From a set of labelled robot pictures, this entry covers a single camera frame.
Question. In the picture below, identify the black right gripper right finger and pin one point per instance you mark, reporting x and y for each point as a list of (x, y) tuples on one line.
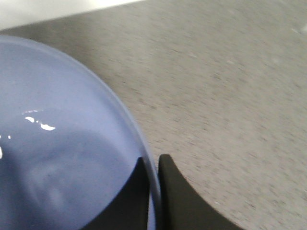
[(183, 207)]

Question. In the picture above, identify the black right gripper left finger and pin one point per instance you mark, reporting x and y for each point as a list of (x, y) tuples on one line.
[(124, 206)]

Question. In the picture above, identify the light blue bowl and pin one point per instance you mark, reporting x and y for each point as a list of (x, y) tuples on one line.
[(68, 144)]

